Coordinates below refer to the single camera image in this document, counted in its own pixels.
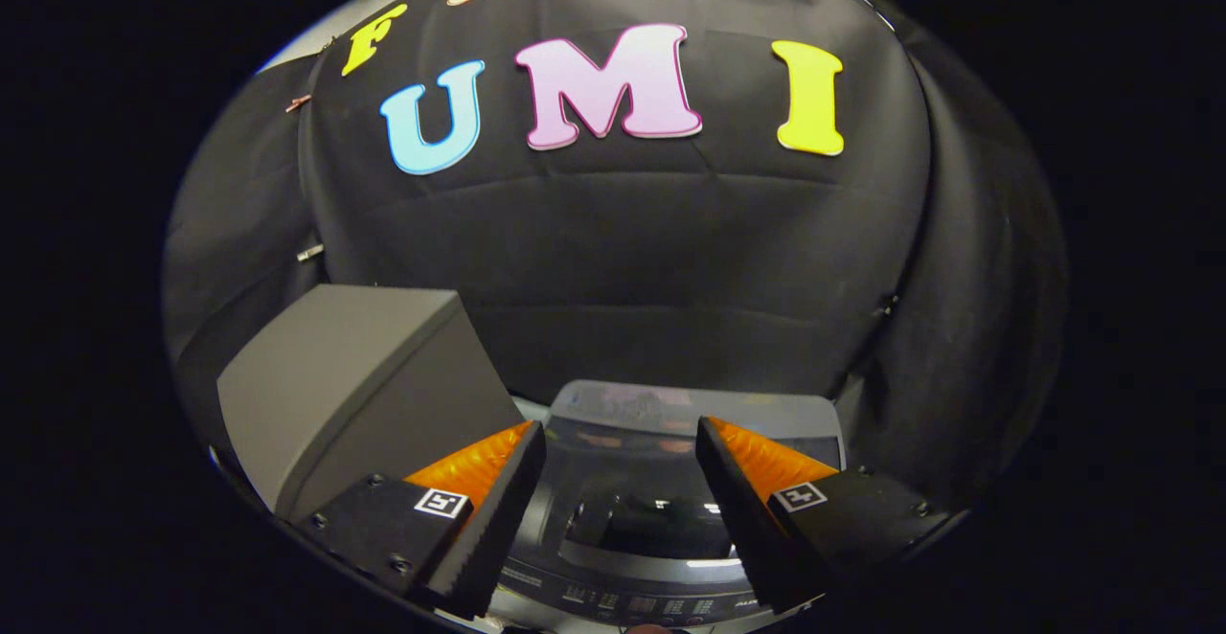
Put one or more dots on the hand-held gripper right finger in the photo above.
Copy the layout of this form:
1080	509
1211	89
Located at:
737	509

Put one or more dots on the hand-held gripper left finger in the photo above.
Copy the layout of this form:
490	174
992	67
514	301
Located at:
498	509

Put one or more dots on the silver clip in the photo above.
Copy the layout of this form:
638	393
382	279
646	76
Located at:
309	252

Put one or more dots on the pink clip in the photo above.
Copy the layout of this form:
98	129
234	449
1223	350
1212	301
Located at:
298	102

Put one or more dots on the black cloth clamp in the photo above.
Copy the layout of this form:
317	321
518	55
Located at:
886	305

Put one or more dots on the grey washing machine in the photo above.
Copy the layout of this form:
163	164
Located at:
623	399

